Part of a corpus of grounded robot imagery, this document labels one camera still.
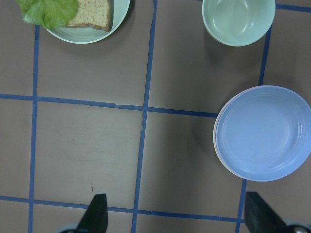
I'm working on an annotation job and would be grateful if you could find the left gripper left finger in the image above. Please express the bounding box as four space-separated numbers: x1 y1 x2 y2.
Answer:
76 194 108 233

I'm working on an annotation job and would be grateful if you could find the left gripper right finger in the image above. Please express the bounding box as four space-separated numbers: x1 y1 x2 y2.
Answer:
244 192 294 233

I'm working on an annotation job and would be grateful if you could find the pink plate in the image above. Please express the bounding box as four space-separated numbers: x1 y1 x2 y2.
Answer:
213 86 265 181

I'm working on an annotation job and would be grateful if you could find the blue plate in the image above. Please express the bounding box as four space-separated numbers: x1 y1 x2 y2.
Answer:
215 85 311 182

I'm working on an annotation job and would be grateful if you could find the green plate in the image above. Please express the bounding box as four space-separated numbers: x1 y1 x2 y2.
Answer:
47 0 130 44

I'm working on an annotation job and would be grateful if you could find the green bowl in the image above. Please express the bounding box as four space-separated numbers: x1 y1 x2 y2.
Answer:
202 0 276 47

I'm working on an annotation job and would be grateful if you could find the brown bread slice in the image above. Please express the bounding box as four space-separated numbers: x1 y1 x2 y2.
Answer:
66 0 114 32

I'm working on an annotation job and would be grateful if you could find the green lettuce leaf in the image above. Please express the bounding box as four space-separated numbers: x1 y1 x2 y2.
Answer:
16 0 79 29

